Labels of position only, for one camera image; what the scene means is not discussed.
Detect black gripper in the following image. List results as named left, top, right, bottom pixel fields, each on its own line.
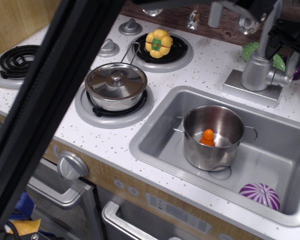
left=266, top=18, right=300, bottom=78

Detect silver toy faucet with lever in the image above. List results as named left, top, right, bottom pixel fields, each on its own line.
left=208, top=0, right=300, bottom=108

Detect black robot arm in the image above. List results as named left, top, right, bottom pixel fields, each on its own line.
left=0, top=0, right=300, bottom=240

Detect purple toy eggplant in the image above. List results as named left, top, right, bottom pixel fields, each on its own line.
left=292, top=66, right=300, bottom=81

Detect green toy lettuce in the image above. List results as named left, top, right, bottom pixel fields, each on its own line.
left=242, top=41, right=286, bottom=72

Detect hanging silver ladle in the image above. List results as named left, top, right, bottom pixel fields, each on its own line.
left=237, top=16, right=261, bottom=36

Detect grey toy sink basin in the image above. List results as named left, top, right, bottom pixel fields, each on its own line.
left=129, top=86, right=300, bottom=227

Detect tall steel pot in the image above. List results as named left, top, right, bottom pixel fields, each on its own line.
left=171, top=105, right=258, bottom=171

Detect back right stove burner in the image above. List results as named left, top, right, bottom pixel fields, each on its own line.
left=126, top=34, right=194, bottom=74

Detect stove burner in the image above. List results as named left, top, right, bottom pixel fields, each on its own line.
left=126, top=34, right=194, bottom=74
left=74, top=86, right=154, bottom=129
left=0, top=45, right=39, bottom=90

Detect orange toy carrot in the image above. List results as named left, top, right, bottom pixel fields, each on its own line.
left=199, top=129, right=215, bottom=147

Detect yellow toy bell pepper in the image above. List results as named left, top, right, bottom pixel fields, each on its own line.
left=145, top=29, right=173, bottom=59

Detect purple striped toy onion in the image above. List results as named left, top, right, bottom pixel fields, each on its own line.
left=239, top=183, right=281, bottom=211

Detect hanging slotted spoon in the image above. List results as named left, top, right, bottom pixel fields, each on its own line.
left=142, top=8, right=163, bottom=17

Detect silver stove knob back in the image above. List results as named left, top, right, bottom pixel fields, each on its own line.
left=118, top=18, right=143, bottom=36

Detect silver stove knob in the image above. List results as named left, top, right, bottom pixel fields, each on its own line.
left=97, top=38, right=120, bottom=58
left=118, top=18, right=143, bottom=36

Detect front right stove burner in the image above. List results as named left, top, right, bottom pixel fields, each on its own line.
left=74, top=86, right=154, bottom=129

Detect steel pot with lid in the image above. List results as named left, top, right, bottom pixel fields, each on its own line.
left=84, top=41, right=149, bottom=112

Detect silver stove knob middle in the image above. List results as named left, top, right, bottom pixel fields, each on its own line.
left=97, top=38, right=120, bottom=58

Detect silver oven dial knob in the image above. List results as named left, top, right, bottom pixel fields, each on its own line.
left=57, top=150, right=90, bottom=181

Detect front left stove burner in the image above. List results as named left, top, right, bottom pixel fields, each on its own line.
left=0, top=45, right=39, bottom=90

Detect yellow cloth piece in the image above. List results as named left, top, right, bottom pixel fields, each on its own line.
left=4, top=218, right=41, bottom=236

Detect silver dishwasher door handle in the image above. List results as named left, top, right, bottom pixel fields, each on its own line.
left=102, top=201, right=156, bottom=240

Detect silver oven door handle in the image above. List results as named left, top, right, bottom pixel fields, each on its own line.
left=27, top=177, right=92, bottom=210

